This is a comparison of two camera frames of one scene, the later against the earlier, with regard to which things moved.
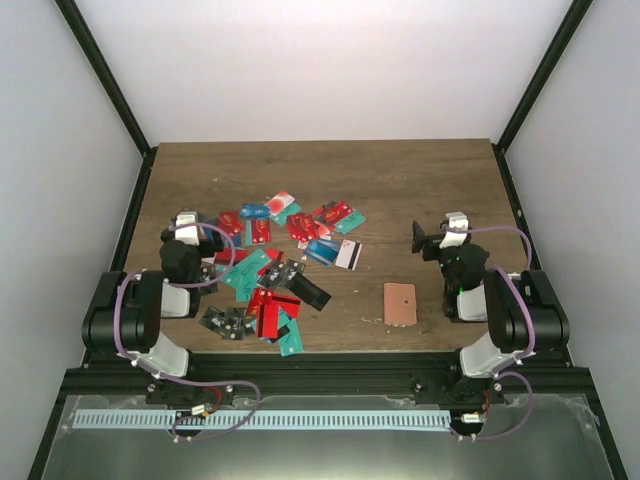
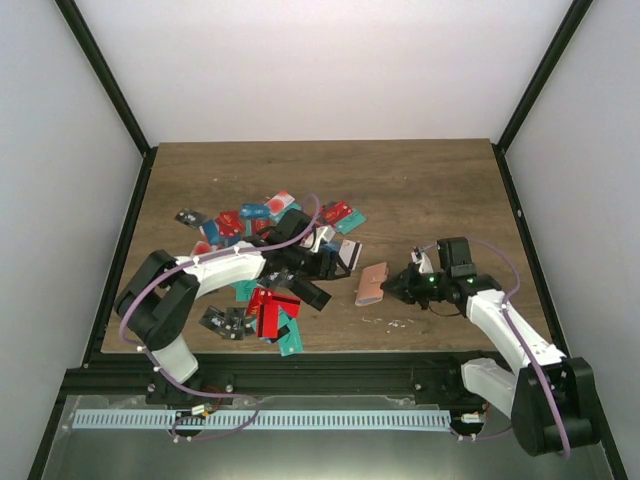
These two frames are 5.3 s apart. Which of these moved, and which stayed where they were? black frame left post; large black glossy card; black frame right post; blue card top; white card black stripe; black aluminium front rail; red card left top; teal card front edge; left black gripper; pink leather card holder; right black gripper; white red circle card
Moved: left black gripper; pink leather card holder; right black gripper
Stayed: black frame right post; white card black stripe; white red circle card; large black glossy card; red card left top; black frame left post; blue card top; black aluminium front rail; teal card front edge
